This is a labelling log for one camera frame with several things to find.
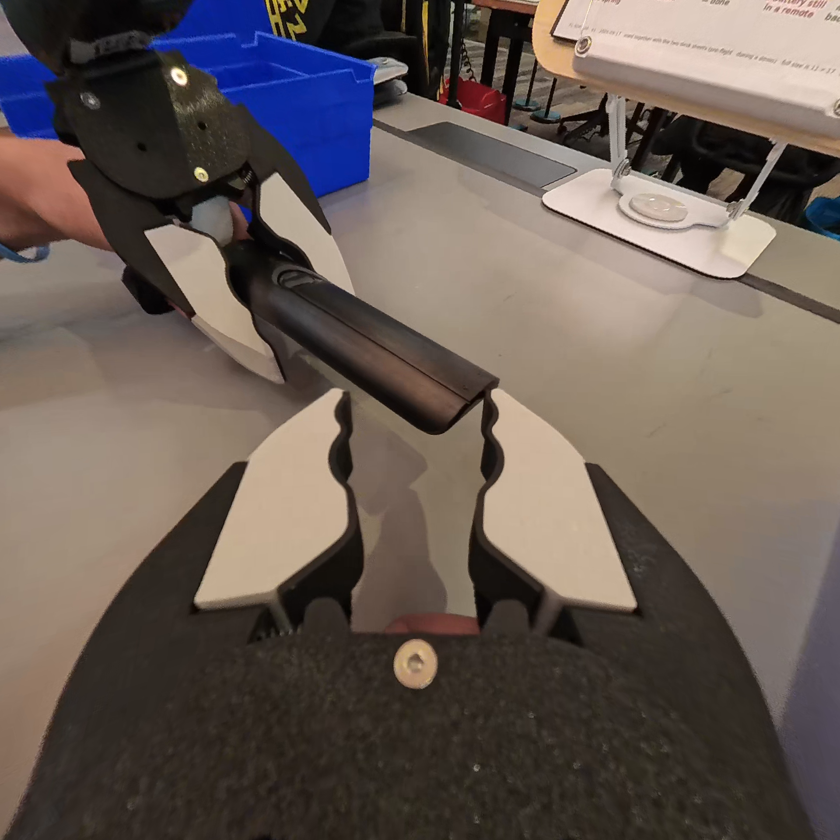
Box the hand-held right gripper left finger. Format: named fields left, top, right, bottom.
left=193, top=387, right=364, bottom=623

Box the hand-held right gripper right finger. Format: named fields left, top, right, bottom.
left=468, top=388, right=639, bottom=626

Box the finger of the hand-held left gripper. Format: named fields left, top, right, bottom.
left=143, top=196, right=287, bottom=385
left=249, top=172, right=357, bottom=296

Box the black remote control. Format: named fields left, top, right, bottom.
left=226, top=239, right=501, bottom=436

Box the grey desk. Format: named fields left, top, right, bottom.
left=0, top=92, right=840, bottom=840

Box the person's left hand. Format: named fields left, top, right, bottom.
left=0, top=128, right=116, bottom=253

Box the blue plastic bin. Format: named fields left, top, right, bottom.
left=0, top=0, right=379, bottom=198

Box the red bag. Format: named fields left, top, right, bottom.
left=438, top=73, right=509, bottom=127

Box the black backpack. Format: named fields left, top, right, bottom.
left=650, top=112, right=828, bottom=221

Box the blue bag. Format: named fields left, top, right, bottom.
left=804, top=196, right=840, bottom=240

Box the wooden board with instruction sheet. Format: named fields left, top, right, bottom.
left=532, top=0, right=840, bottom=158

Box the dark desk cable panel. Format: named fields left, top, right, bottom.
left=407, top=120, right=578, bottom=193

